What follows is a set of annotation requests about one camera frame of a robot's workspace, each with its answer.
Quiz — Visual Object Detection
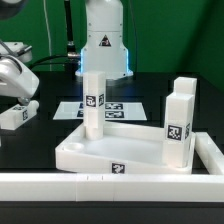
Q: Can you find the black cable with connector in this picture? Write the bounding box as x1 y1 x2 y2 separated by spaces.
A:
29 51 82 71

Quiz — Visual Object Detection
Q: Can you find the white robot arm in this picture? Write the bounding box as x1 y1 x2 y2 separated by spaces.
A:
0 0 133 104

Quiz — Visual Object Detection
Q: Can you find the grey braided cable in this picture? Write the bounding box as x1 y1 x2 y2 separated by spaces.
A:
0 39 24 74

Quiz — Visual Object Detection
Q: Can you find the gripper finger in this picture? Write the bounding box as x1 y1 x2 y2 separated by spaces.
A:
18 97 31 106

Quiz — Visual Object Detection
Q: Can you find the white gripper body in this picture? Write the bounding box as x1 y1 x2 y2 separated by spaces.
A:
0 41 39 98

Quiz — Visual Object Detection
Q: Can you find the white L-shaped fence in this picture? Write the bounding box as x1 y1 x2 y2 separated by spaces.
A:
0 132 224 202

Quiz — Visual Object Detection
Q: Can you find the thin white cable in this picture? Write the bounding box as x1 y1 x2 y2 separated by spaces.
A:
43 0 53 72

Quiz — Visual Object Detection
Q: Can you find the white desk top tray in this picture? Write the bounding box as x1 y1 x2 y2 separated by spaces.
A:
55 122 195 174

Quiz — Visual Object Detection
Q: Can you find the black vertical hose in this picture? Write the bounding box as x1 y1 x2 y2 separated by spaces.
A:
63 0 76 54

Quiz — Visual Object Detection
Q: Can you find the sheet of fiducial tags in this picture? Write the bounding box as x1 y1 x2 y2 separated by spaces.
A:
53 102 146 121

